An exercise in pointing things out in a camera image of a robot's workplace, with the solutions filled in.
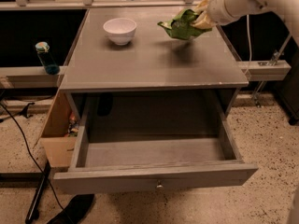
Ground white ceramic bowl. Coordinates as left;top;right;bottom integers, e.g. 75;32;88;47
103;18;137;46

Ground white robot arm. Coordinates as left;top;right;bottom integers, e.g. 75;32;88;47
192;0;299;44

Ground open cardboard box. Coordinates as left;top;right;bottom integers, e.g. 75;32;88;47
39;92;76;168

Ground white hanging cable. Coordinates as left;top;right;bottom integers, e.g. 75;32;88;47
244;14;252;77

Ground grey wooden nightstand cabinet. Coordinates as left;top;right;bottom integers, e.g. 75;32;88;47
59;7;248;122

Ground black floor cable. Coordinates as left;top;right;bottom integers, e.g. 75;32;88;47
0;100;74;224

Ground green rice chip bag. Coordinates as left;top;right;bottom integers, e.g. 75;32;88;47
157;9;211;40

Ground blue water bottle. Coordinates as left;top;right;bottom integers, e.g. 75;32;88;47
36;41;60;75

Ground metal drawer knob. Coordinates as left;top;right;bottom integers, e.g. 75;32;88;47
156;180;164;189

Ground open grey top drawer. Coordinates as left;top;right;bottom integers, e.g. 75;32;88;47
54;90;257;194

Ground black metal stand leg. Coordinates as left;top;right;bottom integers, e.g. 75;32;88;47
25;162;50;224

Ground colourful snack packs in box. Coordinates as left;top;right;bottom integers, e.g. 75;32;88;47
66;113;78;137

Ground grey metal rail frame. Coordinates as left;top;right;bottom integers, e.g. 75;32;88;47
0;0;291;89

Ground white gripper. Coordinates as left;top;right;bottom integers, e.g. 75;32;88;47
192;0;263;30

